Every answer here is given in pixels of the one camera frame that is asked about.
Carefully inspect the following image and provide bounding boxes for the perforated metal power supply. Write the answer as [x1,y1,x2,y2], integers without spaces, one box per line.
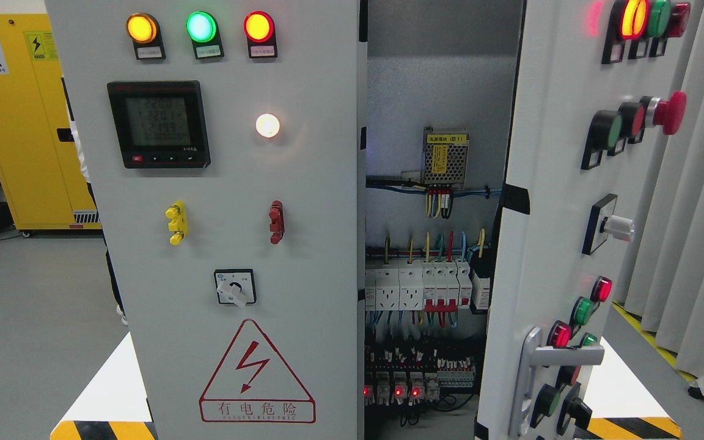
[421,126,469,190]

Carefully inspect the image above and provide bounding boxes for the grey cabinet door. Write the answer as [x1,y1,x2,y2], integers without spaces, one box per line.
[46,1,364,439]
[474,1,704,439]

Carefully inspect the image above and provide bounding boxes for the yellow safety cabinet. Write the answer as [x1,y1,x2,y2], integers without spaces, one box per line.
[0,14,101,230]

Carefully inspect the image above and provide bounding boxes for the yellow terminal post block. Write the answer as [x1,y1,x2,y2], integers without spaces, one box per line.
[165,200,188,246]

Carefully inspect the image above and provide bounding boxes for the lower relay terminal row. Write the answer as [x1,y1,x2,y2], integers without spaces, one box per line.
[362,338,482,406]

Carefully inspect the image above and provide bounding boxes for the yellow indicator light left door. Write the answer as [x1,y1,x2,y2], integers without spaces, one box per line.
[126,12,167,61]

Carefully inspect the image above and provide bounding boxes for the white circuit breaker row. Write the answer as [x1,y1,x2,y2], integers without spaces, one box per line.
[364,260,472,313]

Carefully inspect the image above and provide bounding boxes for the green indicator light left door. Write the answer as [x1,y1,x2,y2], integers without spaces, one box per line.
[185,11,224,59]

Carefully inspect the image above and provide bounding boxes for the red indicator light left door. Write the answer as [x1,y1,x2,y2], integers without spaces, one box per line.
[243,10,277,59]

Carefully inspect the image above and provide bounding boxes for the red terminal post block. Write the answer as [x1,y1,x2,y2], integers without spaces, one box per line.
[268,200,285,245]

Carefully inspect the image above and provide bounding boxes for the grey curtain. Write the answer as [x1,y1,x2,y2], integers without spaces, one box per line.
[612,0,704,415]

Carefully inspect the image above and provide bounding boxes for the white indicator light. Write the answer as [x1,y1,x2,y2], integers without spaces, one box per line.
[255,112,281,139]

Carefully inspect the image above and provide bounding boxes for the black digital power meter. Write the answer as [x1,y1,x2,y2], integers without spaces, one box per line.
[107,80,211,168]

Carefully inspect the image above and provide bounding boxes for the silver door handle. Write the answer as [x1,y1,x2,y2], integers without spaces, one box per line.
[508,326,604,439]

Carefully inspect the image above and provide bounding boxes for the white selector knob right door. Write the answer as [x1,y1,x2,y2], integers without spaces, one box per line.
[581,193,635,255]

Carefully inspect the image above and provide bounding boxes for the red mushroom emergency button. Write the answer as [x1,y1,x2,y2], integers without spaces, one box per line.
[640,91,687,136]

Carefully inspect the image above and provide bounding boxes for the red electric danger sticker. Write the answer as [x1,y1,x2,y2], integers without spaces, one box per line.
[199,318,316,424]

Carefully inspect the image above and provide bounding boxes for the black surge protector block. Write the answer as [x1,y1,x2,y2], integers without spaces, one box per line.
[471,259,493,314]

